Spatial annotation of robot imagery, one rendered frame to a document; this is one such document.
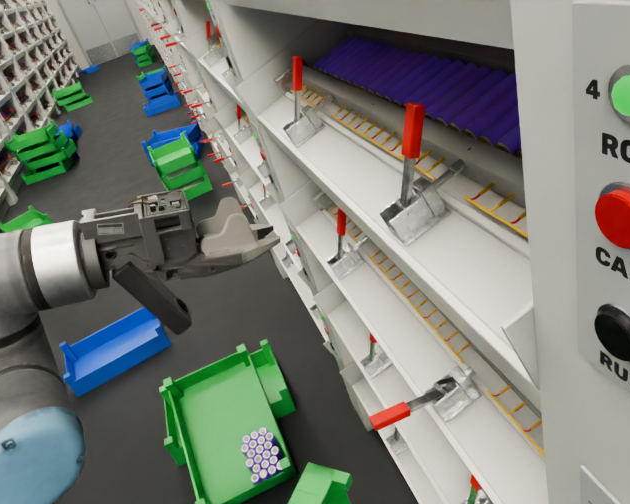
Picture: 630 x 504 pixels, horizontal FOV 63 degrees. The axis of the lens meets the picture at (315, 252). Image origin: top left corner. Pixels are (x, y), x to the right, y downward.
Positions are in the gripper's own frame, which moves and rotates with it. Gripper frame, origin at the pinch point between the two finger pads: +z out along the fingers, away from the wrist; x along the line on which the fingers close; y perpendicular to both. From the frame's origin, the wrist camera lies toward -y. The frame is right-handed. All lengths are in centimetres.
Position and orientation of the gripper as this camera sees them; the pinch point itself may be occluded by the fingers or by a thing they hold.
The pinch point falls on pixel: (266, 240)
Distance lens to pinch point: 63.6
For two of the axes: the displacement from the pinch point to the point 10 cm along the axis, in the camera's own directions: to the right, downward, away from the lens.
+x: -3.2, -4.3, 8.5
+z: 9.5, -2.0, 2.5
